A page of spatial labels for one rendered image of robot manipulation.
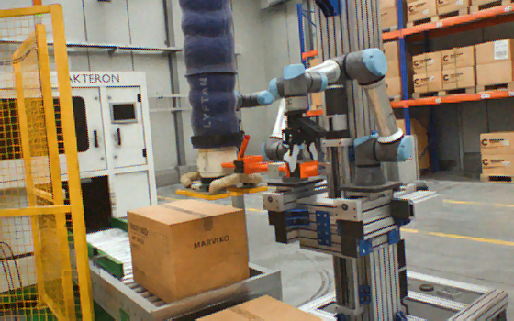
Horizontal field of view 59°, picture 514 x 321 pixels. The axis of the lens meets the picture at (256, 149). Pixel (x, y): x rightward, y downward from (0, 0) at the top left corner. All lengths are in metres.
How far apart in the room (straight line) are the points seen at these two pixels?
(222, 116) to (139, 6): 10.55
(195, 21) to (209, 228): 0.95
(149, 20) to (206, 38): 10.48
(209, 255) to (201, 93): 0.78
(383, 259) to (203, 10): 1.57
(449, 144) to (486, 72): 2.29
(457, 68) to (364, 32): 6.88
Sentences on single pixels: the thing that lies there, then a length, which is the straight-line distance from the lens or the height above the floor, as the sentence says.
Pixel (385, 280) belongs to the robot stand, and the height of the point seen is 0.47.
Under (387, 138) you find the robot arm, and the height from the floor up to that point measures 1.26.
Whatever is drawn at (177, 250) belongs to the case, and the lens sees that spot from 2.17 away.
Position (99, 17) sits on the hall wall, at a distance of 11.89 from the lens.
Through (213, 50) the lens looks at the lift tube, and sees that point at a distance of 1.98.
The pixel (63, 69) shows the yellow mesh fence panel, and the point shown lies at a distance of 2.71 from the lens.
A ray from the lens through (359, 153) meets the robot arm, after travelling 2.19.
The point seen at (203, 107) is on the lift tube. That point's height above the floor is 1.45.
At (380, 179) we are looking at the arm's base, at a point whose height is 1.07.
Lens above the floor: 1.36
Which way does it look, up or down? 3 degrees down
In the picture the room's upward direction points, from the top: 5 degrees counter-clockwise
